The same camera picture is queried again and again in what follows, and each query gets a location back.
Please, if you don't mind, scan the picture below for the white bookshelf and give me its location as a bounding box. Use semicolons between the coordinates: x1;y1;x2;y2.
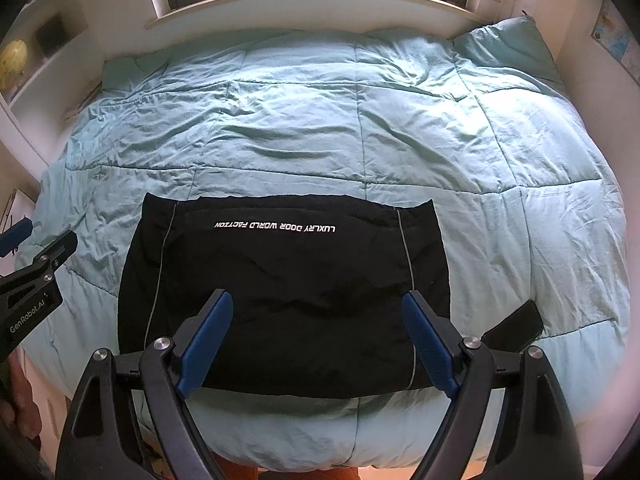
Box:
0;0;110;171

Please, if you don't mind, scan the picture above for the light blue pillow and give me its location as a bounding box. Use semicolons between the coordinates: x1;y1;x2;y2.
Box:
101;55;168;93
452;14;567;86

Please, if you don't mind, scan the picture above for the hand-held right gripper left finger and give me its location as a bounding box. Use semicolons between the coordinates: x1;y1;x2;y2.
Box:
55;287;236;480

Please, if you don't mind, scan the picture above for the yellow globe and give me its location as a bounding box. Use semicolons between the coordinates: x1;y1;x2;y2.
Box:
0;40;29;92

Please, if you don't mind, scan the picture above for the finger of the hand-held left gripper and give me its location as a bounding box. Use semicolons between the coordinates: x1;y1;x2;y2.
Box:
29;230;79;285
0;217;34;257

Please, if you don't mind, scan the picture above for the black box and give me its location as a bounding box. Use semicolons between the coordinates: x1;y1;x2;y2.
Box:
35;14;69;59

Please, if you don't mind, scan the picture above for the wall poster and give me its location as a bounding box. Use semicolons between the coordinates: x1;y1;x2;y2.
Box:
590;0;640;86

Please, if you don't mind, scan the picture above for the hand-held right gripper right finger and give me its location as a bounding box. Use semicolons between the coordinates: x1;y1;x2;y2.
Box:
402;289;586;480

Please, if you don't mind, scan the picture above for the light blue comforter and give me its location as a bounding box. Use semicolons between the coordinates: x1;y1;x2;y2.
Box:
15;22;631;476

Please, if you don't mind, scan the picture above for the black jacket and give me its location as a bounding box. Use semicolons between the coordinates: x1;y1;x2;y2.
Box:
117;192;545;400

